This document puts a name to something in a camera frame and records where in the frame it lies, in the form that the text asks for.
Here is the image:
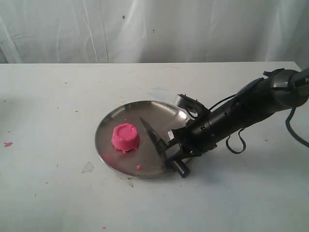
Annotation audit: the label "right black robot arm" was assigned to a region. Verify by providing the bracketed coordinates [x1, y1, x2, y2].
[167, 69, 309, 164]

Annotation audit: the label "black knife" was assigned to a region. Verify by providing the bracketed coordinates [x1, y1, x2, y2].
[140, 117, 190, 178]

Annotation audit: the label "pink clay lump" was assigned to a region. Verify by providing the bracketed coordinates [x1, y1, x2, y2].
[112, 123, 140, 153]

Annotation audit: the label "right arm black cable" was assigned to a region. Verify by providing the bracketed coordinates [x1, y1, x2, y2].
[208, 69, 309, 154]

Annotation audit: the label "pink dough crumbs on table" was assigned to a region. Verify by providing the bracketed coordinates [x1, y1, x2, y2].
[4, 142, 13, 147]

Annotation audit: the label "round stainless steel plate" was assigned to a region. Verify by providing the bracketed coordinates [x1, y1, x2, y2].
[95, 101, 190, 178]

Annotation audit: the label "white backdrop curtain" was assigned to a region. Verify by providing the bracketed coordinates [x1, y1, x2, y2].
[0, 0, 309, 68]

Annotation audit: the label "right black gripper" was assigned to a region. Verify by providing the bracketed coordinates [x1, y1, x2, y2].
[166, 102, 244, 165]

